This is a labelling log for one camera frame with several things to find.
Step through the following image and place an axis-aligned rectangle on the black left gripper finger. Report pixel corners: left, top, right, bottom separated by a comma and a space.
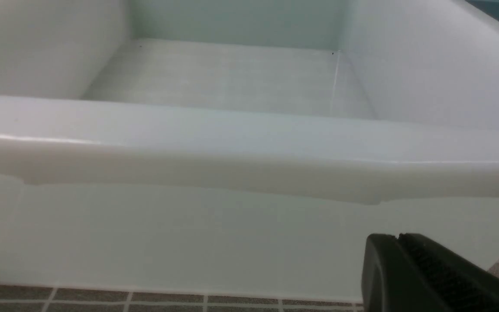
362, 233, 499, 312

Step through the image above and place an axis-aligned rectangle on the large white plastic tub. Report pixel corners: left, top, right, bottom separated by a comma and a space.
0, 0, 499, 301

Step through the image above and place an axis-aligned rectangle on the grey checked tablecloth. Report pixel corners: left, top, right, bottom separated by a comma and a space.
0, 234, 499, 312

